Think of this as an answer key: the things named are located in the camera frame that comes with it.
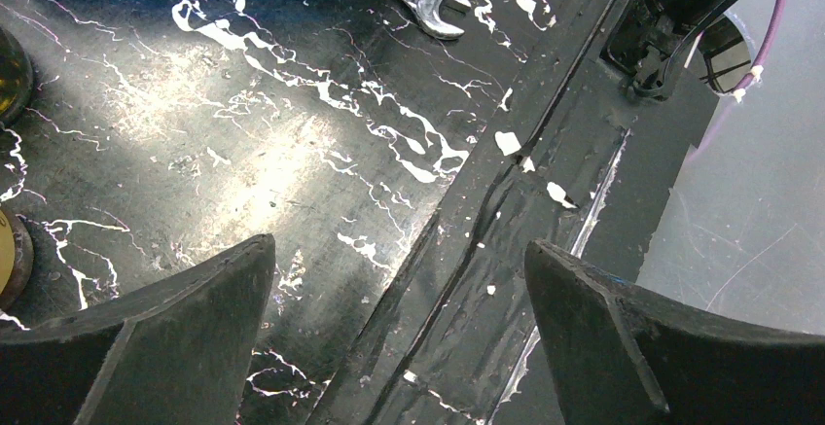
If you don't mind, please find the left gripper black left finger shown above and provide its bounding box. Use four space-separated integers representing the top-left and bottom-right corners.
1 234 276 424

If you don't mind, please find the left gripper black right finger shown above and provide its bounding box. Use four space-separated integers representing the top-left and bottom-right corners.
524 240 824 424

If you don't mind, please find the dark wine bottle gold cap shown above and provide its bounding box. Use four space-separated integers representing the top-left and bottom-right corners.
1 208 34 311

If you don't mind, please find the dark bottle silver cap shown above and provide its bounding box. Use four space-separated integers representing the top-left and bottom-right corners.
1 28 34 127

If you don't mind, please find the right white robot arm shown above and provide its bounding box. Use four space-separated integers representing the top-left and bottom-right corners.
601 0 738 100

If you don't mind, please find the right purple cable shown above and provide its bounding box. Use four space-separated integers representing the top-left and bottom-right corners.
686 0 791 165

